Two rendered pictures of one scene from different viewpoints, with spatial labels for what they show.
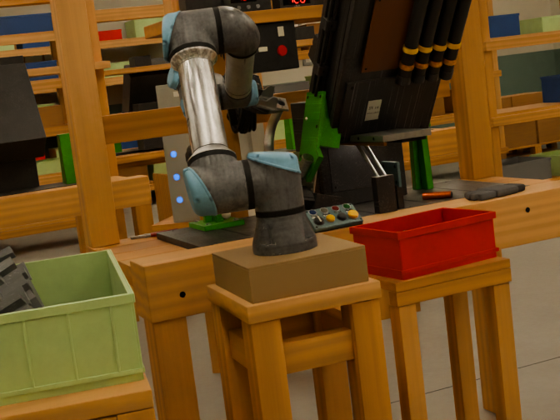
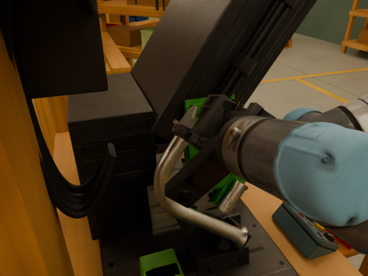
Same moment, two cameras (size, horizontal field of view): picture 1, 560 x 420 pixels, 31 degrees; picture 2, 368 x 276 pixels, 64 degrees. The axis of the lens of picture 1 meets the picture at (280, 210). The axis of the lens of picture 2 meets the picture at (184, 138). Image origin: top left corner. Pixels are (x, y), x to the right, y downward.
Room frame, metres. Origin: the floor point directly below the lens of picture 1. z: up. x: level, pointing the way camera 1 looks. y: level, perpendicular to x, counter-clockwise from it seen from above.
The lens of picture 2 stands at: (3.05, 0.44, 1.50)
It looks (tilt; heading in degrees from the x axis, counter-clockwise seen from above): 29 degrees down; 274
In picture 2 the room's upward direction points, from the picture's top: straight up
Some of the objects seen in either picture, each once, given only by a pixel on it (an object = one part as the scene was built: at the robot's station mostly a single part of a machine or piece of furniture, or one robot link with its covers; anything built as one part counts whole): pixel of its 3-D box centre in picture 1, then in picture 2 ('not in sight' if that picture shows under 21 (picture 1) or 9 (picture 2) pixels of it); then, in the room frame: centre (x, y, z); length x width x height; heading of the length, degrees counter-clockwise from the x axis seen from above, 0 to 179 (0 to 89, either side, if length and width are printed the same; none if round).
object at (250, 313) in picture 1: (290, 291); not in sight; (2.33, 0.00, 0.83); 0.32 x 0.32 x 0.04; 19
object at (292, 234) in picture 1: (282, 227); not in sight; (2.33, 0.00, 0.98); 0.15 x 0.15 x 0.10
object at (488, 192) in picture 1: (492, 192); not in sight; (3.01, -0.64, 0.91); 0.20 x 0.11 x 0.03; 122
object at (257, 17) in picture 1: (287, 17); not in sight; (3.37, -0.10, 1.52); 0.90 x 0.25 x 0.04; 113
